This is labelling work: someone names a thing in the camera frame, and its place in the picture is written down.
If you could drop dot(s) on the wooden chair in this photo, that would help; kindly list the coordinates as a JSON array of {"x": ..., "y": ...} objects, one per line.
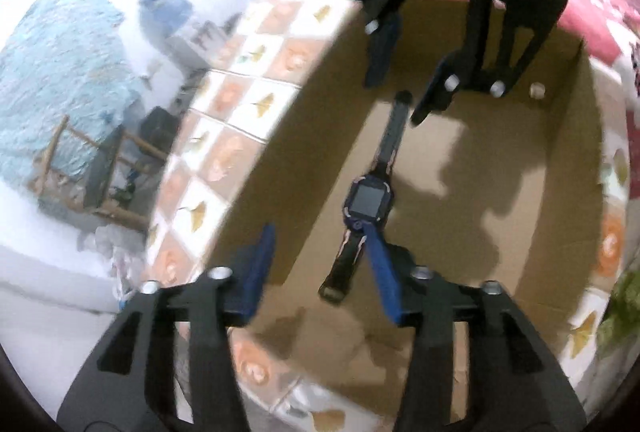
[{"x": 95, "y": 195}]

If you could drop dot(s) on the brown cardboard box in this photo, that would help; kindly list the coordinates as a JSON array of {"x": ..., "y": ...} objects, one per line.
[{"x": 496, "y": 220}]

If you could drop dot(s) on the pink strap smart watch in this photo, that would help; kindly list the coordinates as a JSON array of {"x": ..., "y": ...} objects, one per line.
[{"x": 369, "y": 202}]

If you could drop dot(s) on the white water dispenser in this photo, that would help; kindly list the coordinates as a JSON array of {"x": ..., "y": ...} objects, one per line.
[{"x": 196, "y": 44}]

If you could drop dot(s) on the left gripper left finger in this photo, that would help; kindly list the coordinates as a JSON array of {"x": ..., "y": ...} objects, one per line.
[{"x": 127, "y": 383}]

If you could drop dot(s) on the patterned tile table cover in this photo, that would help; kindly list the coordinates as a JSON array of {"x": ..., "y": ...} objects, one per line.
[{"x": 189, "y": 215}]

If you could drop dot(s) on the white plastic bag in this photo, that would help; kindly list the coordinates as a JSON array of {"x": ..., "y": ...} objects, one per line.
[{"x": 122, "y": 254}]

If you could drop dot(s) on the blue floral hanging cloth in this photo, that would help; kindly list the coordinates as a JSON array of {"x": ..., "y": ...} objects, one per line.
[{"x": 65, "y": 58}]

